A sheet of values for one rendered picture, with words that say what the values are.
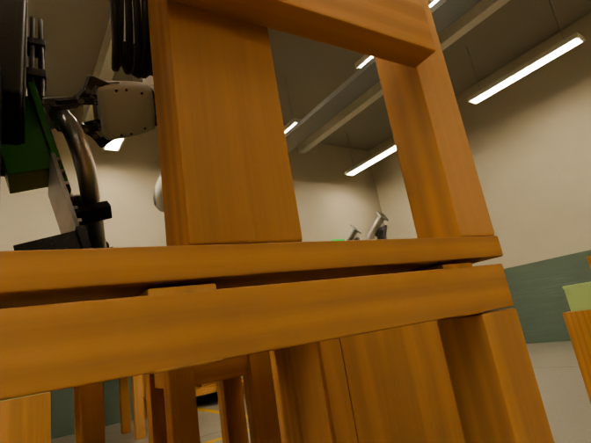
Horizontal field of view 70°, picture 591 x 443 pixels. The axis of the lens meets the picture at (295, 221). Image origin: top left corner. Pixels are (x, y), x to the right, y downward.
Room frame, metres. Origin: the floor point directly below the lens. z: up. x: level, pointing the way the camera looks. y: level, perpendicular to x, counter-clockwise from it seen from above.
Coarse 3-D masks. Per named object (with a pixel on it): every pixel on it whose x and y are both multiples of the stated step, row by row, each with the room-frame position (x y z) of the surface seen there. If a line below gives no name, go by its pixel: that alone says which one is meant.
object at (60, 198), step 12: (60, 168) 0.61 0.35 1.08; (48, 180) 0.66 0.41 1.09; (60, 180) 0.58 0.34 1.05; (48, 192) 0.70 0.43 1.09; (60, 192) 0.60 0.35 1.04; (60, 204) 0.64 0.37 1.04; (72, 204) 0.58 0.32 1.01; (60, 216) 0.68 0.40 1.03; (72, 216) 0.58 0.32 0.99; (60, 228) 0.72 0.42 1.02; (72, 228) 0.61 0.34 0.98
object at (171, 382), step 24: (240, 360) 1.31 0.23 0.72; (264, 360) 1.34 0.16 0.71; (168, 384) 1.19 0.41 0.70; (192, 384) 1.21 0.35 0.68; (216, 384) 1.56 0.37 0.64; (240, 384) 1.54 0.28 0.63; (264, 384) 1.33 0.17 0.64; (168, 408) 1.20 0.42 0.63; (192, 408) 1.21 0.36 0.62; (240, 408) 1.54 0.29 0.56; (264, 408) 1.32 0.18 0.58; (168, 432) 1.22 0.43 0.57; (192, 432) 1.21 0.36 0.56; (240, 432) 1.53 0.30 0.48; (264, 432) 1.32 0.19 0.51
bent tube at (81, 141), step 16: (64, 96) 0.65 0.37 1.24; (48, 112) 0.64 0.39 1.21; (64, 112) 0.62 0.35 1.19; (64, 128) 0.60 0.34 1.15; (80, 128) 0.61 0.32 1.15; (80, 144) 0.60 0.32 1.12; (80, 160) 0.61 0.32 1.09; (80, 176) 0.62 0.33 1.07; (96, 176) 0.63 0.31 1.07; (80, 192) 0.64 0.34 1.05; (96, 192) 0.65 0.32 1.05; (96, 224) 0.69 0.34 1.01; (96, 240) 0.71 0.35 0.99
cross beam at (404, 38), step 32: (192, 0) 0.42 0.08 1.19; (224, 0) 0.43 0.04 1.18; (256, 0) 0.44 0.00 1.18; (288, 0) 0.46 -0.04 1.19; (320, 0) 0.49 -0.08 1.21; (352, 0) 0.52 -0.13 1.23; (384, 0) 0.56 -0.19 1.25; (288, 32) 0.51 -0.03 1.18; (320, 32) 0.52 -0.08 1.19; (352, 32) 0.53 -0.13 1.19; (384, 32) 0.55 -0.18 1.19; (416, 32) 0.59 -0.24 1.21; (416, 64) 0.64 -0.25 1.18
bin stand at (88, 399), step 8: (88, 384) 1.07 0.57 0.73; (96, 384) 1.08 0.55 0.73; (80, 392) 1.08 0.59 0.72; (88, 392) 1.07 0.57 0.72; (96, 392) 1.08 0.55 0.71; (80, 400) 1.08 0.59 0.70; (88, 400) 1.07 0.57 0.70; (96, 400) 1.08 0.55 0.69; (80, 408) 1.09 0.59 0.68; (88, 408) 1.07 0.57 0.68; (96, 408) 1.08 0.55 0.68; (80, 416) 1.09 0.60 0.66; (88, 416) 1.07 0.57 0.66; (96, 416) 1.08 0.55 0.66; (104, 416) 1.09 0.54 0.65; (80, 424) 1.10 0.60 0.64; (88, 424) 1.07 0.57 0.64; (96, 424) 1.08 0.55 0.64; (104, 424) 1.09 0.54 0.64; (80, 432) 1.10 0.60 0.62; (88, 432) 1.07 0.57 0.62; (96, 432) 1.08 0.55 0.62; (104, 432) 1.09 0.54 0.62; (80, 440) 1.24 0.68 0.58; (88, 440) 1.07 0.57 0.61; (96, 440) 1.08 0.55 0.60; (104, 440) 1.09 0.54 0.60
